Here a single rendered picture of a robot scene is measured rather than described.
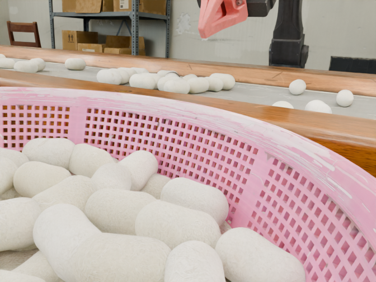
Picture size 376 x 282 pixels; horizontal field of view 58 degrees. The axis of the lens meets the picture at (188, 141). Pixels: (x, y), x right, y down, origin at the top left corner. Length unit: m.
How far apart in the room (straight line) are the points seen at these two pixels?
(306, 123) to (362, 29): 2.29
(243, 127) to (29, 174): 0.10
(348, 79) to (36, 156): 0.44
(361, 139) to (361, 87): 0.37
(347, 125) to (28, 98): 0.18
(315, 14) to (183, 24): 1.08
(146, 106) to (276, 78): 0.38
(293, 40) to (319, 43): 1.68
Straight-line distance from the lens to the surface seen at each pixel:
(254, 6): 0.44
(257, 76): 0.57
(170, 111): 0.19
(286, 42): 0.84
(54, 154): 0.20
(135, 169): 0.17
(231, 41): 2.77
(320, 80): 0.55
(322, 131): 0.17
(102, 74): 0.46
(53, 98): 0.23
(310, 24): 2.55
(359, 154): 0.17
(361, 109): 0.41
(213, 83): 0.44
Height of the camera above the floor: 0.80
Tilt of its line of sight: 16 degrees down
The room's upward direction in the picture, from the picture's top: 3 degrees clockwise
